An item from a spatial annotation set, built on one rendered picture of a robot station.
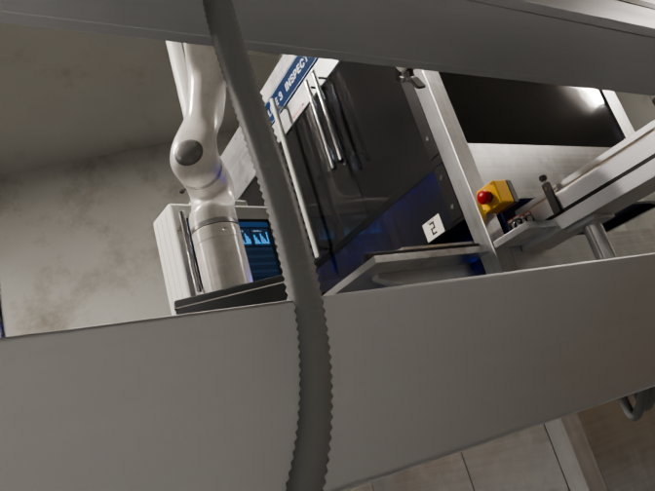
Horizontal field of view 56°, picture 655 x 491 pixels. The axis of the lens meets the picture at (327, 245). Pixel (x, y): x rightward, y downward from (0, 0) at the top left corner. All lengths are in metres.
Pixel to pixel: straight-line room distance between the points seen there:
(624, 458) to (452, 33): 1.38
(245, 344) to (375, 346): 0.09
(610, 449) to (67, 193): 4.83
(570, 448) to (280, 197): 1.41
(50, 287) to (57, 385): 5.12
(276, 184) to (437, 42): 0.36
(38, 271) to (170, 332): 5.19
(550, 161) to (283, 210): 1.80
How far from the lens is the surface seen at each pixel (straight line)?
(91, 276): 5.40
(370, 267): 1.54
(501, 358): 0.48
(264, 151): 0.44
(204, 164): 1.53
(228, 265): 1.46
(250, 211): 2.67
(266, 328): 0.38
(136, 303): 5.24
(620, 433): 1.89
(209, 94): 1.68
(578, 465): 1.74
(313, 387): 0.38
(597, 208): 1.70
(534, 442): 1.81
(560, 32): 0.83
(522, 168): 2.05
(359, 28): 0.67
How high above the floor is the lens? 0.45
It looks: 19 degrees up
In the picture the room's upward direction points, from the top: 17 degrees counter-clockwise
